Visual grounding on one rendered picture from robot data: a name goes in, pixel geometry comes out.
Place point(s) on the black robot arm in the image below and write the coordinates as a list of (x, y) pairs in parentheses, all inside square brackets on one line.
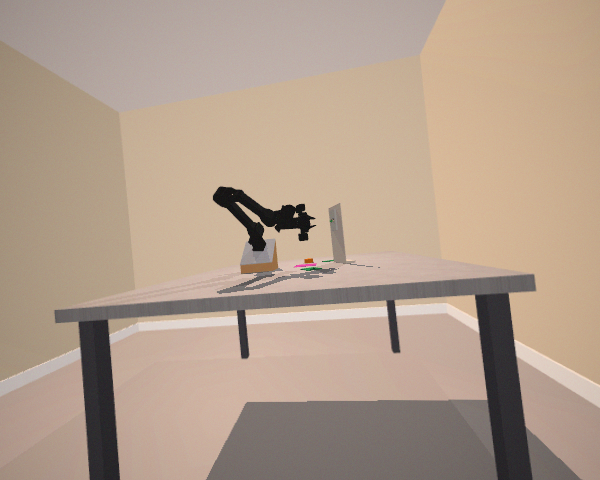
[(224, 198)]

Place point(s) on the grey flat panel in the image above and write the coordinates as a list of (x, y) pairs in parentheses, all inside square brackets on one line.
[(337, 235)]

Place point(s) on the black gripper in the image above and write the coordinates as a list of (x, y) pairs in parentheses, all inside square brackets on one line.
[(303, 236)]

